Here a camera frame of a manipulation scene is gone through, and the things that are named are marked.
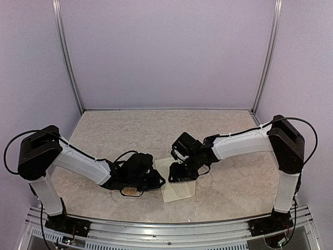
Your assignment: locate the black right camera cable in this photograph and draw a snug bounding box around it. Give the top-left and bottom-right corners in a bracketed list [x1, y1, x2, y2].
[272, 117, 318, 170]

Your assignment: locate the front aluminium rail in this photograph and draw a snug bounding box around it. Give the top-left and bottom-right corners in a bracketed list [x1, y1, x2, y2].
[18, 206, 323, 249]

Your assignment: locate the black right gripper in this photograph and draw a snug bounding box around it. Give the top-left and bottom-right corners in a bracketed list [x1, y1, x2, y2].
[168, 154, 201, 182]

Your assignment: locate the round seal sticker sheet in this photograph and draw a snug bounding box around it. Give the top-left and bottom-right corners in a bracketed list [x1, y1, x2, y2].
[121, 187, 137, 197]

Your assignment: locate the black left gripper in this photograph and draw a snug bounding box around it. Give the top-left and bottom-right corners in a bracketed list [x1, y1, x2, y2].
[127, 170, 166, 192]

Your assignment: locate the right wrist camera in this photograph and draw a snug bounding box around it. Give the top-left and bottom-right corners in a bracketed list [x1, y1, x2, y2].
[171, 148, 188, 164]

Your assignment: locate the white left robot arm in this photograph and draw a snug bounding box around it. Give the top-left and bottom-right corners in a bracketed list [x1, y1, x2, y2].
[18, 126, 165, 232]

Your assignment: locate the left aluminium corner post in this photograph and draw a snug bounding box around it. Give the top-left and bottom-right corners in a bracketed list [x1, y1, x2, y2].
[52, 0, 85, 115]

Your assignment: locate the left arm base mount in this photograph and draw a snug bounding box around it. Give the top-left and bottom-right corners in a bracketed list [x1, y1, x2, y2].
[45, 214, 91, 238]

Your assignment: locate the aluminium corner post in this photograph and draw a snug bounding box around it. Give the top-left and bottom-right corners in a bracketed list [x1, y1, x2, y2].
[251, 0, 283, 116]
[52, 0, 85, 115]

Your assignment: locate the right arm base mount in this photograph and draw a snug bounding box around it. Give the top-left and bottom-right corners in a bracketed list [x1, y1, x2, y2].
[248, 208, 295, 236]

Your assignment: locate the right aluminium corner post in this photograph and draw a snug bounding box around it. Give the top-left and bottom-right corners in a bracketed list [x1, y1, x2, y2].
[251, 0, 283, 116]

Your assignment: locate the cream paper envelope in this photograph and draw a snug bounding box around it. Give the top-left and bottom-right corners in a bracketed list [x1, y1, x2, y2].
[155, 158, 196, 203]

